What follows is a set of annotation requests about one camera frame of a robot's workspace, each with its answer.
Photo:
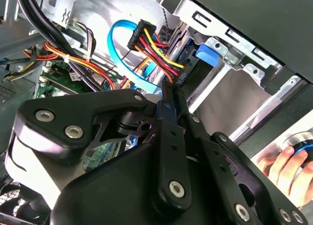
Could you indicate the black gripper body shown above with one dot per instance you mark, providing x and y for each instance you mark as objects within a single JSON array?
[{"x": 110, "y": 198}]

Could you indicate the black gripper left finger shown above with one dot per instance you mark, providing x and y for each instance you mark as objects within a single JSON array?
[{"x": 61, "y": 117}]

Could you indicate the hard disk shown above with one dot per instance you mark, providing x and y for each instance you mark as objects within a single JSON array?
[{"x": 207, "y": 55}]

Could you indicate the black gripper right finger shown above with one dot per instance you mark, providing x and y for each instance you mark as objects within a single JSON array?
[{"x": 220, "y": 146}]

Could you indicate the person's hand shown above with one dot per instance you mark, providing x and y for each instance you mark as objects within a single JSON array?
[{"x": 286, "y": 173}]

